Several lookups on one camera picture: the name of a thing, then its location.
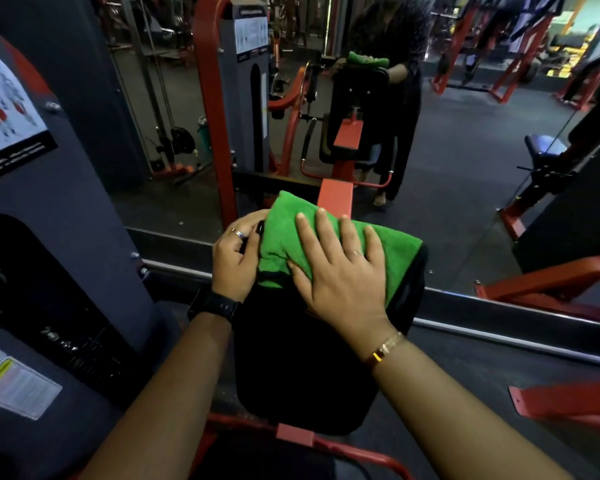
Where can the white exercise diagram sticker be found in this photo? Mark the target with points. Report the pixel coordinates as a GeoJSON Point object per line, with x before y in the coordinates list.
{"type": "Point", "coordinates": [5, 114]}

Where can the grey weight stack cover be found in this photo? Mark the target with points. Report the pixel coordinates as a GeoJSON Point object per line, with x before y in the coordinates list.
{"type": "Point", "coordinates": [80, 194]}

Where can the black padded machine cushion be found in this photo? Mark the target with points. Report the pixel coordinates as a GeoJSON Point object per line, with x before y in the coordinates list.
{"type": "Point", "coordinates": [300, 364]}

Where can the red cushion support post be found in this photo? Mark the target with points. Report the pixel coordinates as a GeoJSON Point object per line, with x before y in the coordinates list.
{"type": "Point", "coordinates": [335, 195]}

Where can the person's right thumb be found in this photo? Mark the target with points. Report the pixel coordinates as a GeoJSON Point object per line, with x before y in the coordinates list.
{"type": "Point", "coordinates": [299, 279]}

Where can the red flat machine bar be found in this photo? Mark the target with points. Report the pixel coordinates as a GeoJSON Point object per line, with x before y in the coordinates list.
{"type": "Point", "coordinates": [565, 402]}

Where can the person's right middle finger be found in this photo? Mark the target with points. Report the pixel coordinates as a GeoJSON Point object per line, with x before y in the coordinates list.
{"type": "Point", "coordinates": [328, 234]}

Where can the green microfibre cloth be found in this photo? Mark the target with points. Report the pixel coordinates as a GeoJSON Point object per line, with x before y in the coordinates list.
{"type": "Point", "coordinates": [285, 229]}

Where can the person's left thumb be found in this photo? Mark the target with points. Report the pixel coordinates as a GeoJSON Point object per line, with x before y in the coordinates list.
{"type": "Point", "coordinates": [253, 249]}

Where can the person's right hand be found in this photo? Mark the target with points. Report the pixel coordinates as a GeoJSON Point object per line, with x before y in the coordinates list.
{"type": "Point", "coordinates": [345, 289]}

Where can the black weight stack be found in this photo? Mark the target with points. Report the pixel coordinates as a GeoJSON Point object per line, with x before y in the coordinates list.
{"type": "Point", "coordinates": [45, 304]}

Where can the large wall mirror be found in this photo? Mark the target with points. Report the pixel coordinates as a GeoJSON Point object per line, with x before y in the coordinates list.
{"type": "Point", "coordinates": [460, 159]}

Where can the white and yellow warning label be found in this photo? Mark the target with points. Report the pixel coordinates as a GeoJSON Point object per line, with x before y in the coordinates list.
{"type": "Point", "coordinates": [12, 382]}

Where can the person's left forearm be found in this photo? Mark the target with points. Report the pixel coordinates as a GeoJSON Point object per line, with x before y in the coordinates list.
{"type": "Point", "coordinates": [165, 399]}

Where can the person's right forearm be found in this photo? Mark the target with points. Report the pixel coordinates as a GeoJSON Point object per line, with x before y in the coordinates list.
{"type": "Point", "coordinates": [445, 419]}

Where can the black smartwatch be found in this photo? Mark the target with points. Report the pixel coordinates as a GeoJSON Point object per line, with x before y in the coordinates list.
{"type": "Point", "coordinates": [217, 304]}

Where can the red tubular machine frame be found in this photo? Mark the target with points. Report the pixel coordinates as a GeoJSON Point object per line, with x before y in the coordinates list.
{"type": "Point", "coordinates": [300, 437]}

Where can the person's right little finger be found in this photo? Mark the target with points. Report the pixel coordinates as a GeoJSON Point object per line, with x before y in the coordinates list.
{"type": "Point", "coordinates": [374, 247]}

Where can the grey mirror base rail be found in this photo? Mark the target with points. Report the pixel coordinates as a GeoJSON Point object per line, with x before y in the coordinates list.
{"type": "Point", "coordinates": [505, 324]}

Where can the person's left hand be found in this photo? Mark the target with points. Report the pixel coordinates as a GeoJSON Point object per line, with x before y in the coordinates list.
{"type": "Point", "coordinates": [232, 267]}

